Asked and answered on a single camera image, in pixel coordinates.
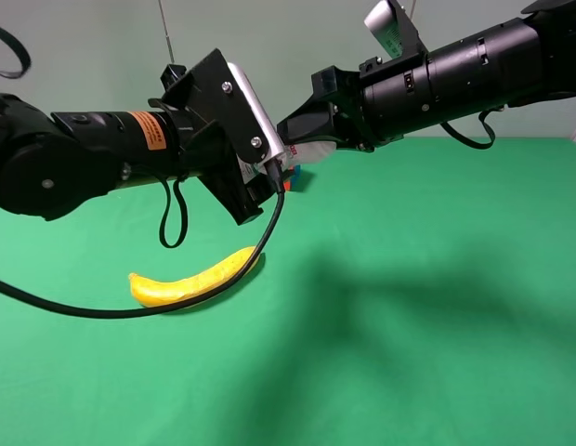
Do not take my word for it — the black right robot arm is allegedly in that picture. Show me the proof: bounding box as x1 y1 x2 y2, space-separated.
277 1 576 152

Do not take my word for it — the white bottle with black brush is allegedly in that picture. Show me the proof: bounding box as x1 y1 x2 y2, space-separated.
238 141 337 184

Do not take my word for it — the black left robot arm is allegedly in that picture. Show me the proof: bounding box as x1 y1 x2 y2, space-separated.
0 51 283 224

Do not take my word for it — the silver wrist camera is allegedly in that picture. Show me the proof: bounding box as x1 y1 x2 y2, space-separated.
227 62 284 164
364 0 403 59

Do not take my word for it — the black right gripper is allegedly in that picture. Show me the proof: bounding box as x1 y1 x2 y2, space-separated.
276 66 376 152

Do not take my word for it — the black left arm strap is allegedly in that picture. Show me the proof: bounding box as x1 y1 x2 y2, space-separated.
0 22 33 80

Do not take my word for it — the multicoloured puzzle cube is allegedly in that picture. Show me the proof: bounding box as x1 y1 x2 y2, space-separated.
282 165 301 191

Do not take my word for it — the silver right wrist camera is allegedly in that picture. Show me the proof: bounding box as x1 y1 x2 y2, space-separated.
364 0 403 59

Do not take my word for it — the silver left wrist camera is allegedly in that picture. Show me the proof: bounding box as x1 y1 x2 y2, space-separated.
227 62 284 164

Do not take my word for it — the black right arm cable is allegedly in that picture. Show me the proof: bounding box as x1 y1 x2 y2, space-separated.
439 110 497 151

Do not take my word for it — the black left camera cable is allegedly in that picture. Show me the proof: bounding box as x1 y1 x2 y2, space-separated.
0 157 286 320

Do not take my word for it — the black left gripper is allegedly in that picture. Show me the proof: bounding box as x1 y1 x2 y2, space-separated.
149 48 272 225

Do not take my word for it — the yellow banana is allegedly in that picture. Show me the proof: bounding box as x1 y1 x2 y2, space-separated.
128 246 255 308

